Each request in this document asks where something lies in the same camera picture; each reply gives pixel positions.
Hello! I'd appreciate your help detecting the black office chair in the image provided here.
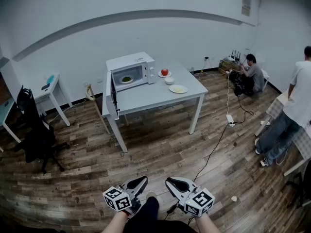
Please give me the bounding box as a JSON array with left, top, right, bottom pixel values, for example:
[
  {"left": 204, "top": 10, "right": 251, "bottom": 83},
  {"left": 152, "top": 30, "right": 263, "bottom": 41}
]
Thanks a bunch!
[{"left": 14, "top": 85, "right": 70, "bottom": 174}]

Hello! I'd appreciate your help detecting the teal desk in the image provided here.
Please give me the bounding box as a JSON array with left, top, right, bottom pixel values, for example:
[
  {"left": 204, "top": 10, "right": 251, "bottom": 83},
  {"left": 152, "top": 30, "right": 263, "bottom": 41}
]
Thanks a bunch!
[{"left": 0, "top": 98, "right": 23, "bottom": 153}]

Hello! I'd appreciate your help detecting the person's black clothing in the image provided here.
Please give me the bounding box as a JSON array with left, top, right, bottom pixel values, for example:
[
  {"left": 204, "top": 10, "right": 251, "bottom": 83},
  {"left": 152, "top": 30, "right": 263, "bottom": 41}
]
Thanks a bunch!
[{"left": 125, "top": 196, "right": 198, "bottom": 233}]

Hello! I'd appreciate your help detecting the white floor cable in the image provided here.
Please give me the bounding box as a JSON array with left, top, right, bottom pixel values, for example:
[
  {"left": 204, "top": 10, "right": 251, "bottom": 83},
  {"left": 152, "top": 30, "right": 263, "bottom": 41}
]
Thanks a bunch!
[{"left": 225, "top": 70, "right": 232, "bottom": 116}]

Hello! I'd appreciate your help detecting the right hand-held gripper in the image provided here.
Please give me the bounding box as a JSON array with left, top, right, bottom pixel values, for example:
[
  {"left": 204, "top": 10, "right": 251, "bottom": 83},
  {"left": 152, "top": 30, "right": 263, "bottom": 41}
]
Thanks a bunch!
[{"left": 165, "top": 176, "right": 216, "bottom": 217}]

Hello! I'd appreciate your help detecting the wooden chair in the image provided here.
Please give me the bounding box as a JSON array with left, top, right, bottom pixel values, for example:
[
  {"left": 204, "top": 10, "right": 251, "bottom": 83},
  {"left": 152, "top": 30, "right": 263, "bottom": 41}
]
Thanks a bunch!
[{"left": 85, "top": 83, "right": 129, "bottom": 135}]

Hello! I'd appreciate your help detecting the wall poster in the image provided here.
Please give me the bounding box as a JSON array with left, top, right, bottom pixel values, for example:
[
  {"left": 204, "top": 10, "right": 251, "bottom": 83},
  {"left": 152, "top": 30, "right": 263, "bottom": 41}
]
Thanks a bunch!
[{"left": 241, "top": 0, "right": 252, "bottom": 17}]

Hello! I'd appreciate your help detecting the white dinner plate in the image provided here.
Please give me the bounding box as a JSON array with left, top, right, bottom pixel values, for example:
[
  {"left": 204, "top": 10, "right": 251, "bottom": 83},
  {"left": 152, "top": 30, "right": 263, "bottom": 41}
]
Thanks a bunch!
[{"left": 169, "top": 84, "right": 189, "bottom": 94}]

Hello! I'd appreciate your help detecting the plate of green peas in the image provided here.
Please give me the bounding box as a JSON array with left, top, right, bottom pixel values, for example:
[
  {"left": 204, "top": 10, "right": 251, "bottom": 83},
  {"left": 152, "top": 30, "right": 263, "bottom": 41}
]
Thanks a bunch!
[{"left": 119, "top": 74, "right": 135, "bottom": 85}]

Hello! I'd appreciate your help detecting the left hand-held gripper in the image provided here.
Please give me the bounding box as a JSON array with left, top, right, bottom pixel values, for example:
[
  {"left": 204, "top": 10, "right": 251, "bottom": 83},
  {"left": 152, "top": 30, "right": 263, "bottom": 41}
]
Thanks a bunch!
[{"left": 103, "top": 175, "right": 149, "bottom": 216}]

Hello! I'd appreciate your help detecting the grey table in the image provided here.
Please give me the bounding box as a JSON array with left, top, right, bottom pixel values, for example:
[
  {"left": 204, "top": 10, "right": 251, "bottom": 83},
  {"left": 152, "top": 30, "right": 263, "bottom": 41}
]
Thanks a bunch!
[{"left": 102, "top": 62, "right": 209, "bottom": 153}]

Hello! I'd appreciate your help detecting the person's right forearm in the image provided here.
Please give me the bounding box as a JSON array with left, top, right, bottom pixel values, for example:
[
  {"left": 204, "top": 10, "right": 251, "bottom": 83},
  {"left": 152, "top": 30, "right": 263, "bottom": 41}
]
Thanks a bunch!
[{"left": 193, "top": 213, "right": 221, "bottom": 233}]

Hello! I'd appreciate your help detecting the black router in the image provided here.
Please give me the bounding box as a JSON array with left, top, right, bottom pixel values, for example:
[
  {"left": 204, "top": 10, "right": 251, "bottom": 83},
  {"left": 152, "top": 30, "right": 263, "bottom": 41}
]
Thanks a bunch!
[{"left": 229, "top": 49, "right": 242, "bottom": 62}]

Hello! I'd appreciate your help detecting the checkered cloth table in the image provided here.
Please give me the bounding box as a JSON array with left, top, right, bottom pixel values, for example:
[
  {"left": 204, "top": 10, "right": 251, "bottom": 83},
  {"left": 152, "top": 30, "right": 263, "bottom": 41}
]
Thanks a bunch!
[{"left": 255, "top": 88, "right": 311, "bottom": 177}]

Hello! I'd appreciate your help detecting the white side table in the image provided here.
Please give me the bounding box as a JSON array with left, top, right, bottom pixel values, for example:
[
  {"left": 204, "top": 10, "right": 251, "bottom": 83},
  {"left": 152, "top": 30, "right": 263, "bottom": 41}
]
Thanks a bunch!
[{"left": 29, "top": 73, "right": 73, "bottom": 127}]

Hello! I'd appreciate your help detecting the cardboard crate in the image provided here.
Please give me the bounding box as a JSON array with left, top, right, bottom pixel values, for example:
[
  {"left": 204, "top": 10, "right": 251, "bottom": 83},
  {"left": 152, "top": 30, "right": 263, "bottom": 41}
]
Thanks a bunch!
[{"left": 218, "top": 59, "right": 240, "bottom": 75}]

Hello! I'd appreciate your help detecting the white microwave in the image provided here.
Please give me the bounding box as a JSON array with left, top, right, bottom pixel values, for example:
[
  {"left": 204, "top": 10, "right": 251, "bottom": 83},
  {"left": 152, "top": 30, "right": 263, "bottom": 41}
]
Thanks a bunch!
[{"left": 102, "top": 51, "right": 156, "bottom": 120}]

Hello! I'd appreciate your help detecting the white power strip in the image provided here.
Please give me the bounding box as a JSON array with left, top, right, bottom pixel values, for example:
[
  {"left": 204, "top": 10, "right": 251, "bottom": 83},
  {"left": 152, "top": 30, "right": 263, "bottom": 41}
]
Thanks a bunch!
[{"left": 225, "top": 114, "right": 236, "bottom": 128}]

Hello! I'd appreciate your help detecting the person's left forearm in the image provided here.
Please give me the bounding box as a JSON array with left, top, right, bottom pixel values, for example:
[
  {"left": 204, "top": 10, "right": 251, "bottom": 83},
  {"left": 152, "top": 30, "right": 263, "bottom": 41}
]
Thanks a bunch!
[{"left": 101, "top": 210, "right": 130, "bottom": 233}]

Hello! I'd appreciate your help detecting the black floor cable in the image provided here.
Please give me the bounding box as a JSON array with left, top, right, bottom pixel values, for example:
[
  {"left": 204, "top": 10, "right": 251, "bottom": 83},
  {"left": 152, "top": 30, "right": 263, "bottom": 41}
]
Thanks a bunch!
[{"left": 193, "top": 96, "right": 255, "bottom": 183}]

